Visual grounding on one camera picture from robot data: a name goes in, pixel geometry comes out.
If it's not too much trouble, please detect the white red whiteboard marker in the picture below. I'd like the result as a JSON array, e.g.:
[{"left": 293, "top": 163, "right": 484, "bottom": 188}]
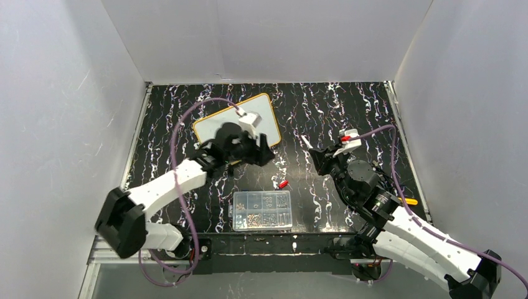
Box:
[{"left": 301, "top": 135, "right": 313, "bottom": 149}]

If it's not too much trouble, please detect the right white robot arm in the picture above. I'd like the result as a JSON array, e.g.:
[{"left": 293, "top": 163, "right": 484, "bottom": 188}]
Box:
[{"left": 308, "top": 145, "right": 501, "bottom": 298}]

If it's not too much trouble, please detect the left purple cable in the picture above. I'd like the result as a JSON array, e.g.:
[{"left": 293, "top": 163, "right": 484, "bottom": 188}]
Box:
[{"left": 138, "top": 97, "right": 244, "bottom": 288}]

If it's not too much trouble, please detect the clear plastic screw box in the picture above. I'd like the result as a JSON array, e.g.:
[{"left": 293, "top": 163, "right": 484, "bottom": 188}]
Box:
[{"left": 232, "top": 191, "right": 293, "bottom": 232}]

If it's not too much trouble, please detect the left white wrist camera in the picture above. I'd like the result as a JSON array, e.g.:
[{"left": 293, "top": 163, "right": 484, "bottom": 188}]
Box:
[{"left": 235, "top": 107, "right": 262, "bottom": 138}]

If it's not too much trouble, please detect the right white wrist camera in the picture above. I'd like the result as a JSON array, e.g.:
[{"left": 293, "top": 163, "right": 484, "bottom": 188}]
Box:
[{"left": 333, "top": 129, "right": 362, "bottom": 157}]

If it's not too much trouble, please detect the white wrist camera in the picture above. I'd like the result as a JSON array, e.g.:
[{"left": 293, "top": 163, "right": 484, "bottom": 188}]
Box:
[
  {"left": 235, "top": 107, "right": 262, "bottom": 138},
  {"left": 333, "top": 129, "right": 362, "bottom": 157}
]

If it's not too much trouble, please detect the aluminium side rail left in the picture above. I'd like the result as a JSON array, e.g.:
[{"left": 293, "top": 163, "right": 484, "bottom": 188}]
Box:
[{"left": 118, "top": 82, "right": 153, "bottom": 188}]

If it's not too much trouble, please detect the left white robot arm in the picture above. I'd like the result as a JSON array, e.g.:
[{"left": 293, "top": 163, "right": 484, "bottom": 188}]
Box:
[{"left": 95, "top": 123, "right": 275, "bottom": 259}]

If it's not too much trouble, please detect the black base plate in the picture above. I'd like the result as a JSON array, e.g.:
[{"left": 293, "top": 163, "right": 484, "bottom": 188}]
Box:
[{"left": 151, "top": 232, "right": 397, "bottom": 276}]

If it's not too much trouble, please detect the aluminium front rail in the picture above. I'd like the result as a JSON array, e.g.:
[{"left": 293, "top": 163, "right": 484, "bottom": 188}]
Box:
[{"left": 88, "top": 232, "right": 388, "bottom": 263}]

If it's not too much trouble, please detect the aluminium side rail right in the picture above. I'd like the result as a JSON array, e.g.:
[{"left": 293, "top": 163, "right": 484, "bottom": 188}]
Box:
[{"left": 384, "top": 80, "right": 433, "bottom": 225}]

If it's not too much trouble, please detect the red marker cap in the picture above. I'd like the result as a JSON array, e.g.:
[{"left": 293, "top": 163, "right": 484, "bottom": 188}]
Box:
[{"left": 278, "top": 180, "right": 289, "bottom": 189}]

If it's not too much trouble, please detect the yellow framed whiteboard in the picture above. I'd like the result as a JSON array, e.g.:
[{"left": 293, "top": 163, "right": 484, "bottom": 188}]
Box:
[{"left": 192, "top": 93, "right": 281, "bottom": 162}]

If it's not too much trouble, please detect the aluminium side rail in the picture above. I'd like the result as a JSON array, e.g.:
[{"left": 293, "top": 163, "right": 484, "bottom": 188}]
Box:
[
  {"left": 118, "top": 82, "right": 153, "bottom": 188},
  {"left": 384, "top": 80, "right": 433, "bottom": 225}
]

